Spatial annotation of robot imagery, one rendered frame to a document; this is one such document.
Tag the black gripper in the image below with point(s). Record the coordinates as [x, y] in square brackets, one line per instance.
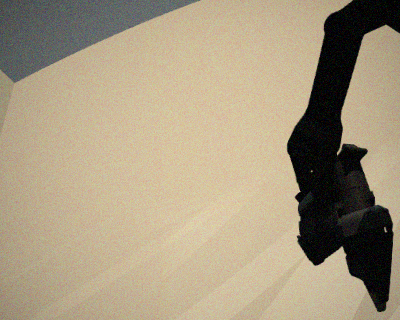
[364, 240]

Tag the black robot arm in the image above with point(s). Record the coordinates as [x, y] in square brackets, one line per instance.
[316, 138]

